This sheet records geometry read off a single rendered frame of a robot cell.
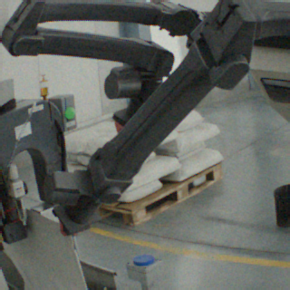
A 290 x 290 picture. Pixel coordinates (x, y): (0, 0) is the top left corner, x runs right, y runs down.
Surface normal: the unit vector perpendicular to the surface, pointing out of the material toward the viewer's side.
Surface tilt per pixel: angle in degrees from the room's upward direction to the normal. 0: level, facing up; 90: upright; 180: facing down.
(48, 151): 90
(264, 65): 40
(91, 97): 90
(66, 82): 90
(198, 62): 72
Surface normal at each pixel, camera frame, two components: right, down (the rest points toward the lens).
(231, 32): -0.90, -0.03
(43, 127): 0.74, 0.07
